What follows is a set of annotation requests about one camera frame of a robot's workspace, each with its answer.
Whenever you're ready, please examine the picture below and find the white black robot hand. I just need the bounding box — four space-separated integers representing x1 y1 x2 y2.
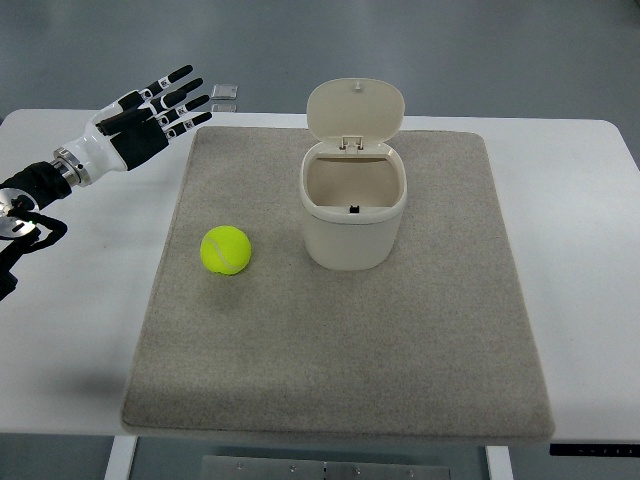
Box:
53 65 212 184

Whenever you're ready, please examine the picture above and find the yellow tennis ball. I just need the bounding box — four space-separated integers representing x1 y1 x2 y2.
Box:
200 225 252 275

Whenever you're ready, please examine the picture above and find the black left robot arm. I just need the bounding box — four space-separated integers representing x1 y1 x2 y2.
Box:
1 65 211 298

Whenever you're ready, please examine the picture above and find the beige bin with open lid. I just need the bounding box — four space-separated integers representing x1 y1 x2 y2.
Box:
299 78 408 271

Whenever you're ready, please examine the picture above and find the white table leg left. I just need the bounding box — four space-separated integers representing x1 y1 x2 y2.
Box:
103 435 138 480

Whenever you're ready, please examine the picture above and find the white table leg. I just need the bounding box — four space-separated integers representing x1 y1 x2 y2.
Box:
485 446 515 480
103 435 138 480

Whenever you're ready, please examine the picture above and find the grey felt mat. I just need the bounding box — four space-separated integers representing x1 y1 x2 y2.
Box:
121 127 554 444

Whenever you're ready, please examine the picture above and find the white table leg right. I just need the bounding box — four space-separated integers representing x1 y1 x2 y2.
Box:
485 446 515 480

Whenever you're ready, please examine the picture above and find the black table control panel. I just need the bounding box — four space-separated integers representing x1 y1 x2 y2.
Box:
549 443 640 458

